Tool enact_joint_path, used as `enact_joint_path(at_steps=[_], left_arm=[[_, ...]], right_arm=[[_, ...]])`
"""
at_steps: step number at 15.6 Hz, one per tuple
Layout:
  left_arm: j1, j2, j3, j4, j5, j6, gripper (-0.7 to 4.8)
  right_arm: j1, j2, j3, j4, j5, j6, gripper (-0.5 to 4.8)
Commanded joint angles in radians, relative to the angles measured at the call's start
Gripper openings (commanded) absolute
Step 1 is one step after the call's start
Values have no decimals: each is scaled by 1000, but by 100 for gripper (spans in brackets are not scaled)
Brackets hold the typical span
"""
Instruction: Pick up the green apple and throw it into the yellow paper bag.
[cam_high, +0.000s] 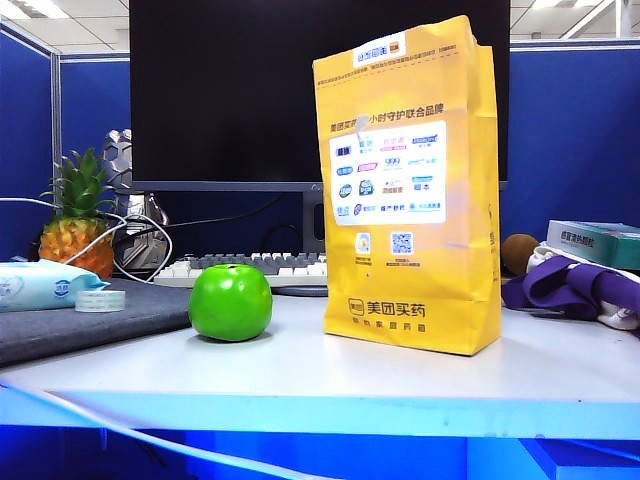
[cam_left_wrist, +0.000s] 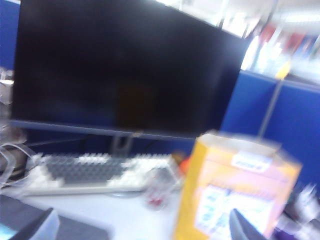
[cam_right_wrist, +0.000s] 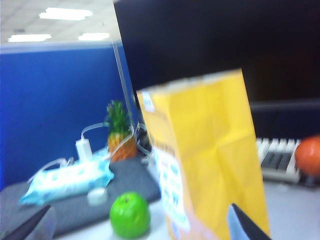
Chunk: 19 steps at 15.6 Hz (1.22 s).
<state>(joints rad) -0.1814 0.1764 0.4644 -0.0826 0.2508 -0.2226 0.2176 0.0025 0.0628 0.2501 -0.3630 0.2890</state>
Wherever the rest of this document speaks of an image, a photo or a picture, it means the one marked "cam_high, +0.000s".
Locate toy pineapple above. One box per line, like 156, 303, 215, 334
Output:
38, 147, 117, 280

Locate brown kiwi fruit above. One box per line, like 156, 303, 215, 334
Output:
501, 233, 541, 277

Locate blue wet wipes pack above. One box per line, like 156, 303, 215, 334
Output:
0, 258, 111, 314

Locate purple white cloth bag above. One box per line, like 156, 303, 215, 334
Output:
501, 241, 640, 338

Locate silver hexagon-pattern figurine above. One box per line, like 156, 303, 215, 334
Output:
101, 128, 170, 274

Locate grey white mechanical keyboard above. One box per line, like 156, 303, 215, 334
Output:
152, 251, 329, 289

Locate black computer monitor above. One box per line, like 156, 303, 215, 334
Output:
128, 0, 512, 298

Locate yellow paper bag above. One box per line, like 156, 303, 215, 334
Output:
312, 14, 503, 357

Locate white foreground cable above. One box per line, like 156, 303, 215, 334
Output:
0, 380, 341, 480

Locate clear tape roll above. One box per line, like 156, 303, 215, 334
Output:
74, 289, 127, 314

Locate green apple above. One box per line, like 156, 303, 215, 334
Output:
187, 263, 274, 343

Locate black cable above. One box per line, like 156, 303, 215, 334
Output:
115, 193, 286, 240

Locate teal white medicine box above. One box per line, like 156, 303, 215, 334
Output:
542, 219, 640, 272

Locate dark grey felt pad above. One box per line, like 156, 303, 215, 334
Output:
0, 276, 195, 368

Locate blue partition panel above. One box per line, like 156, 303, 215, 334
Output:
0, 22, 63, 263
500, 39, 640, 244

